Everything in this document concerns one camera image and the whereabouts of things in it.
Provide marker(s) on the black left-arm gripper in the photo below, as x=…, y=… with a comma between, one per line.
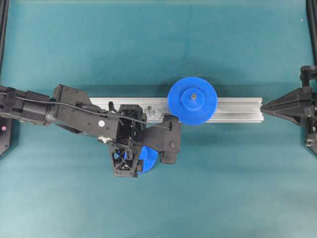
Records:
x=125, y=150

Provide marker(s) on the black right frame bar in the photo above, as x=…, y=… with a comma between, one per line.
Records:
x=311, y=10

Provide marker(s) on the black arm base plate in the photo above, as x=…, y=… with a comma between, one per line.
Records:
x=5, y=134

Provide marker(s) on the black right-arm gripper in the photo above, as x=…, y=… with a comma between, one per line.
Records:
x=306, y=94

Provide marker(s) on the silver aluminium extrusion rail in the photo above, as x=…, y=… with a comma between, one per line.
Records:
x=228, y=110

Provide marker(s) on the black left frame bar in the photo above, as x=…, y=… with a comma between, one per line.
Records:
x=4, y=7

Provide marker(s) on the black frame bar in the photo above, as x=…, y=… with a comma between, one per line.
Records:
x=311, y=10
x=4, y=7

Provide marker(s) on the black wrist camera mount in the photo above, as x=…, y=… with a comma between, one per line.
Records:
x=165, y=138

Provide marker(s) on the large blue gear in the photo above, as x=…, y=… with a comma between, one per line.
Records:
x=193, y=100

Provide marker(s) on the small blue gear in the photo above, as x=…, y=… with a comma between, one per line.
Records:
x=149, y=158

